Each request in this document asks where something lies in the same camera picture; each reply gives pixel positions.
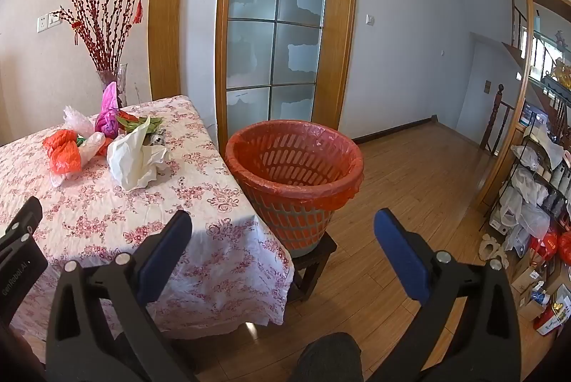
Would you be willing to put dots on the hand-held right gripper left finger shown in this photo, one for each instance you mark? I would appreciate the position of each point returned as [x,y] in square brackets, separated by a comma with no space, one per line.
[165,257]

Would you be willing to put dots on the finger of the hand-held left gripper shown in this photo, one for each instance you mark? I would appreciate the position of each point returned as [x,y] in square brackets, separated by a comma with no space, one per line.
[24,217]

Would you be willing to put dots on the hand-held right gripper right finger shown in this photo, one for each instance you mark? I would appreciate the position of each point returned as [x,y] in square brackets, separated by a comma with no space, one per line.
[399,255]

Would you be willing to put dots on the orange-red plastic bag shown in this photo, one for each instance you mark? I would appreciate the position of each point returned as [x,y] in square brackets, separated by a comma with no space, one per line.
[64,154]

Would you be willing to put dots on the grey plastic wastebasket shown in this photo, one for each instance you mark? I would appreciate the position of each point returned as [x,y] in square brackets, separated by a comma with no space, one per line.
[296,226]

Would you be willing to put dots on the magenta plastic bag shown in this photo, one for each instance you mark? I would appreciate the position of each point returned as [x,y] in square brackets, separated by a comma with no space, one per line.
[108,114]

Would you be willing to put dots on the green paw-print plastic bag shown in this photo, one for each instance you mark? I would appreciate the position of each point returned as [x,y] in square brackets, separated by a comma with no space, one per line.
[139,125]

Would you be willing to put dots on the floral tablecloth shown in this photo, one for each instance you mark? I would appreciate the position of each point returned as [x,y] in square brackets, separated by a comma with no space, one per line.
[102,208]

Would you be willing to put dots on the dark wooden stool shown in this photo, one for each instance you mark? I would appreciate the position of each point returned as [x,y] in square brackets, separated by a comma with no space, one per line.
[312,270]

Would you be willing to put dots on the cream fluffy slipper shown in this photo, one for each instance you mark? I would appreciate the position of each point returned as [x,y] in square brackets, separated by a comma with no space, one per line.
[500,260]
[487,246]

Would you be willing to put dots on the small white plastic bag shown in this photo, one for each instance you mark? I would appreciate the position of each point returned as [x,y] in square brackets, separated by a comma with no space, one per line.
[93,143]

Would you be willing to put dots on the cream plastic bag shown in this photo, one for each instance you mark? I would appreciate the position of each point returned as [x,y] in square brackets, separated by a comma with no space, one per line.
[129,161]

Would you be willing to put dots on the clear plastic bag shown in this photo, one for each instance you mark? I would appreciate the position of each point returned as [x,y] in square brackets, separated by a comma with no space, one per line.
[76,119]

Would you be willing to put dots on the person's dark trouser leg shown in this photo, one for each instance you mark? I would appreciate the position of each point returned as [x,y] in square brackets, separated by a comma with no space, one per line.
[330,359]

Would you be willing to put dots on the cardboard box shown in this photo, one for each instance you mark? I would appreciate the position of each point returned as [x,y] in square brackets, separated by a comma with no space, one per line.
[528,280]

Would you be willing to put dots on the pile of white plastic bags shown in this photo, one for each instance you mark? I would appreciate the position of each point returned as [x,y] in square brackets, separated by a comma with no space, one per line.
[533,221]

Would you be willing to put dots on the red shopping bag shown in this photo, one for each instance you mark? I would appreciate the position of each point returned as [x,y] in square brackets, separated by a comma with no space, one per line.
[548,241]

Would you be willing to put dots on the glass vase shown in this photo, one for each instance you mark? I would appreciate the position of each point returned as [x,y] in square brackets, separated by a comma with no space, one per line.
[119,84]

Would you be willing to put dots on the red berry branches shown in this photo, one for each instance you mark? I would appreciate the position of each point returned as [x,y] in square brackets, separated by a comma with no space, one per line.
[100,38]

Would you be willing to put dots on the blue box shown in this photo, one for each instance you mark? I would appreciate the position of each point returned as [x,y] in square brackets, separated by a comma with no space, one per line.
[533,114]

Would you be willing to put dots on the white door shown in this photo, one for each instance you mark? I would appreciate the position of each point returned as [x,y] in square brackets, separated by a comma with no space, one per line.
[495,61]

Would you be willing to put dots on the black metal storage rack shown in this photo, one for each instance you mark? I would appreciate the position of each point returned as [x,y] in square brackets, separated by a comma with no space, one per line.
[552,84]

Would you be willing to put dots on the golden ornament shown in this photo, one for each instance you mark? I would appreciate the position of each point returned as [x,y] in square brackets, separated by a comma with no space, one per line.
[563,72]

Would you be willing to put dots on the wooden archway trim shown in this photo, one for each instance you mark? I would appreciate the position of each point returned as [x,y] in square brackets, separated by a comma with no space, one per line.
[166,7]

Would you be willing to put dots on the frosted glass sliding door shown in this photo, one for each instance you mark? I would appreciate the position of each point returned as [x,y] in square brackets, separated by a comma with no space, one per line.
[276,29]

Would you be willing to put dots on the wooden stair newel post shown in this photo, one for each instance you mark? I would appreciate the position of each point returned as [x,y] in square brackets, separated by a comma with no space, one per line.
[497,110]

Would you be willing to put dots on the wooden door frame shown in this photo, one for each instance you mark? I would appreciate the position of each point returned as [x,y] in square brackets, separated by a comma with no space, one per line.
[343,29]

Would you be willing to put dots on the white light switch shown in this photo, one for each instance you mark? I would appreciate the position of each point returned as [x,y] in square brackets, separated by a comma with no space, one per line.
[370,19]

